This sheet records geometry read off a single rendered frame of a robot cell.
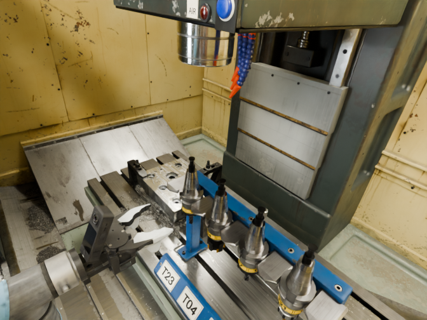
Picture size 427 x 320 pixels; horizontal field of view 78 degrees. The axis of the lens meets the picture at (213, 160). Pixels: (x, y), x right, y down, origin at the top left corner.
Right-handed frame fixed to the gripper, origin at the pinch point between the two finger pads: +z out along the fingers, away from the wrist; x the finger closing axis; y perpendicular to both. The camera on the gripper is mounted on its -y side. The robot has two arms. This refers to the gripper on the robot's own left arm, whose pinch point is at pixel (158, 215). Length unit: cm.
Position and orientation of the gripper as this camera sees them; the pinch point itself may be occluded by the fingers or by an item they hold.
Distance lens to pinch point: 67.7
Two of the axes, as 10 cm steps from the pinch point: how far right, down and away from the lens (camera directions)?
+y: -0.4, 8.3, 5.5
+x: 6.5, 4.4, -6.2
